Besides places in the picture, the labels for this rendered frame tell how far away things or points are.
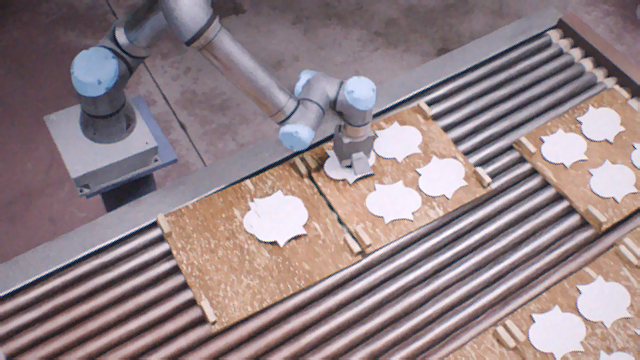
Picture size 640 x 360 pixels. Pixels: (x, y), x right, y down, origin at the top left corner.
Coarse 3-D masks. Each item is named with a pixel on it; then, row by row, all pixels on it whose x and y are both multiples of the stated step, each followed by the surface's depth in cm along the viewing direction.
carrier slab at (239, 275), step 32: (224, 192) 185; (256, 192) 185; (288, 192) 186; (192, 224) 179; (224, 224) 179; (320, 224) 181; (192, 256) 174; (224, 256) 174; (256, 256) 175; (288, 256) 175; (320, 256) 176; (352, 256) 176; (192, 288) 169; (224, 288) 169; (256, 288) 170; (288, 288) 170; (224, 320) 164
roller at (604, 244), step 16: (624, 224) 189; (608, 240) 185; (576, 256) 182; (592, 256) 182; (560, 272) 179; (528, 288) 176; (544, 288) 176; (512, 304) 173; (480, 320) 171; (496, 320) 170; (464, 336) 167; (432, 352) 165; (448, 352) 165
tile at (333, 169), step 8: (328, 152) 192; (328, 160) 191; (336, 160) 191; (368, 160) 192; (328, 168) 189; (336, 168) 189; (344, 168) 190; (336, 176) 188; (344, 176) 188; (352, 176) 188; (360, 176) 189
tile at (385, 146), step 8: (392, 128) 200; (400, 128) 200; (408, 128) 200; (384, 136) 198; (392, 136) 198; (400, 136) 198; (408, 136) 198; (416, 136) 198; (376, 144) 196; (384, 144) 196; (392, 144) 196; (400, 144) 196; (408, 144) 197; (416, 144) 197; (376, 152) 194; (384, 152) 195; (392, 152) 195; (400, 152) 195; (408, 152) 195; (416, 152) 195; (400, 160) 193
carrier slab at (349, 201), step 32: (384, 128) 200; (416, 128) 201; (320, 160) 193; (384, 160) 194; (416, 160) 195; (352, 192) 187; (480, 192) 190; (352, 224) 182; (384, 224) 182; (416, 224) 183
